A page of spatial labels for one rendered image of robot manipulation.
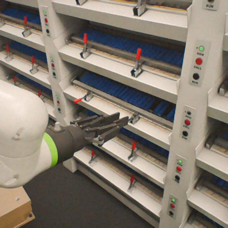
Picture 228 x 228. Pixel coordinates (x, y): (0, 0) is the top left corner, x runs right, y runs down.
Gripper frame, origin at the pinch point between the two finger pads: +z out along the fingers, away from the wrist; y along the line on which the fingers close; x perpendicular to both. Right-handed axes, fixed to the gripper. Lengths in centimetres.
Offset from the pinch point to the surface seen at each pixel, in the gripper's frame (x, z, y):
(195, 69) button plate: -19.6, 10.2, -17.0
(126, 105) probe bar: 3.5, 19.4, 11.1
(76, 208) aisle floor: 64, 10, 27
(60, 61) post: -6, 14, 48
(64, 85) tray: 6, 17, 47
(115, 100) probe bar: 3.5, 19.5, 17.2
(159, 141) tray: 9.7, 15.8, -8.1
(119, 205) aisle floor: 62, 26, 12
